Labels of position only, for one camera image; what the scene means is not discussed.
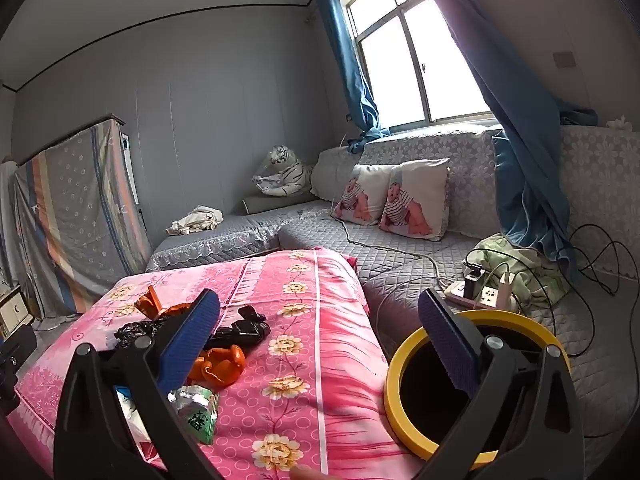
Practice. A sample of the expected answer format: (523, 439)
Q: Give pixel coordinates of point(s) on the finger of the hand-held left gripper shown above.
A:
(7, 395)
(17, 352)

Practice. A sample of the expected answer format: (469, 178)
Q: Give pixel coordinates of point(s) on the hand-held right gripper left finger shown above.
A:
(192, 330)

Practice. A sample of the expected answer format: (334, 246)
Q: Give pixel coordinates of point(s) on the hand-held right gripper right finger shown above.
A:
(450, 340)

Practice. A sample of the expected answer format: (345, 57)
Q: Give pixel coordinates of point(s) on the orange peel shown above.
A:
(225, 360)

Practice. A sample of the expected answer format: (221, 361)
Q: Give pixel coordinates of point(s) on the black plastic bag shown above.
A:
(135, 332)
(240, 332)

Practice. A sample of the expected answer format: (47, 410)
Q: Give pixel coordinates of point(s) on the orange snack wrapper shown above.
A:
(150, 302)

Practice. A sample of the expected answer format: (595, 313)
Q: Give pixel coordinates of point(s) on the yellow rimmed trash bin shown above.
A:
(392, 385)

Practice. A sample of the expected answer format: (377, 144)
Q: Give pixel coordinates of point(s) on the green and silver wrapper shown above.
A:
(200, 415)

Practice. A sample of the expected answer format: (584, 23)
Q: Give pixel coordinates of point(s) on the white cabinet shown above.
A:
(12, 310)

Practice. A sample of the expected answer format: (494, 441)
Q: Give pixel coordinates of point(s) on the white power strip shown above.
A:
(487, 297)

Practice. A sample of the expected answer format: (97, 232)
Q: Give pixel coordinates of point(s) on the black charger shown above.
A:
(472, 287)

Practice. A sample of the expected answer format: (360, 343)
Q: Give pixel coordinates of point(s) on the white charger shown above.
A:
(505, 287)

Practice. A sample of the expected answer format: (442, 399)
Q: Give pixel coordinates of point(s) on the grey quilted sofa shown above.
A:
(240, 240)

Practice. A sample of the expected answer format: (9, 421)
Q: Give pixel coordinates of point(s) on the green cloth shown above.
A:
(530, 270)

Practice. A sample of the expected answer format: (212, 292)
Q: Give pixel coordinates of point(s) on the cream crumpled cloth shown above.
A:
(197, 220)

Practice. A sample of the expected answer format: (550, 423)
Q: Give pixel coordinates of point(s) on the pink floral blanket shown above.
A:
(325, 335)

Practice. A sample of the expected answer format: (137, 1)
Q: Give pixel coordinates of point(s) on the white hanging cloth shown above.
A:
(6, 220)

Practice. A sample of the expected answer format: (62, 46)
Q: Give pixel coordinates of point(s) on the baby print pillow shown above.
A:
(415, 200)
(360, 195)

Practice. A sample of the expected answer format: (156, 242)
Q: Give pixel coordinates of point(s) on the striped grey sheet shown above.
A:
(75, 210)

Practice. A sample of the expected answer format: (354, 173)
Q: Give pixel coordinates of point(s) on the long blue curtain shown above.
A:
(525, 185)

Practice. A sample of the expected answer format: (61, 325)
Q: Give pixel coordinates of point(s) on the white tiger plush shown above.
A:
(287, 172)

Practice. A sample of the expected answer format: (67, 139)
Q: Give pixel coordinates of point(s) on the window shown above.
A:
(400, 60)

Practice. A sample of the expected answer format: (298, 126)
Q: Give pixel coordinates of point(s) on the short blue curtain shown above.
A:
(345, 60)

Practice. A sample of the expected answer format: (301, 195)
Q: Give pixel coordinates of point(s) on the wall switch plate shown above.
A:
(563, 59)

